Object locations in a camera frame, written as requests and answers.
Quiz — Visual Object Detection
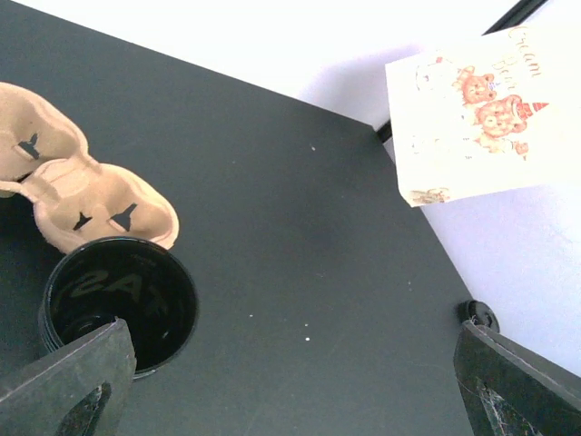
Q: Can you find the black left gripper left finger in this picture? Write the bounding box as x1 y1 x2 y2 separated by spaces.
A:
1 319 136 435

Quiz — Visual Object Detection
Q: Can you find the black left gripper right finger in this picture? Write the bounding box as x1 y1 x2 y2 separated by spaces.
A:
454 321 580 435

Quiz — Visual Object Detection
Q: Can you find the black plastic cup lid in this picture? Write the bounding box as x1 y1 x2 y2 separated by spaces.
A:
38 237 199 380

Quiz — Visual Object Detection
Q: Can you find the brown pulp two-cup carrier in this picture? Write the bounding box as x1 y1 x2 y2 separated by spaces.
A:
1 83 180 253

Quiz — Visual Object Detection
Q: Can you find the cream bear-print paper bag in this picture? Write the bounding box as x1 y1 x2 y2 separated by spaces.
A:
385 22 580 207

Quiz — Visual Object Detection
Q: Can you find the black frame foot knob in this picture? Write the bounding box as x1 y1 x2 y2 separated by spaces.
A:
456 300 500 333

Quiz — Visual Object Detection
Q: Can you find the right black frame post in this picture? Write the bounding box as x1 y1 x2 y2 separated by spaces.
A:
484 0 547 35

